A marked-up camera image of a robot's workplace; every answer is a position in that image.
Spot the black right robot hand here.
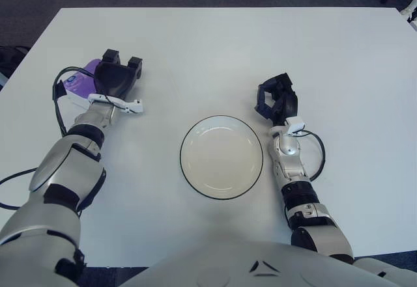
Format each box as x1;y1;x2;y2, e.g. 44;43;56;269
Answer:
253;71;306;135

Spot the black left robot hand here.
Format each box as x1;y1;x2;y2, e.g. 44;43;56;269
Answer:
87;48;144;115

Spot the purple tissue paper pack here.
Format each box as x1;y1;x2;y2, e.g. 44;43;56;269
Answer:
63;59;104;109

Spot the white plate with black rim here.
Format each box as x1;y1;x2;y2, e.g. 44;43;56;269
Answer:
179;115;264;200

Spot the black bag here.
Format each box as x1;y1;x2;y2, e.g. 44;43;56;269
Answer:
0;46;30;78

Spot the grey robot torso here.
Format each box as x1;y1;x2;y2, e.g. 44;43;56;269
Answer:
120;239;401;287

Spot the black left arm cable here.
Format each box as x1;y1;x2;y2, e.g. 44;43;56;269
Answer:
0;66;133;210

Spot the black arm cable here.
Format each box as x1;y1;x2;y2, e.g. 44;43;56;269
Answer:
0;66;133;210
299;130;326;182

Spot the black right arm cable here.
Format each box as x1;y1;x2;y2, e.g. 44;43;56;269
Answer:
299;130;326;182

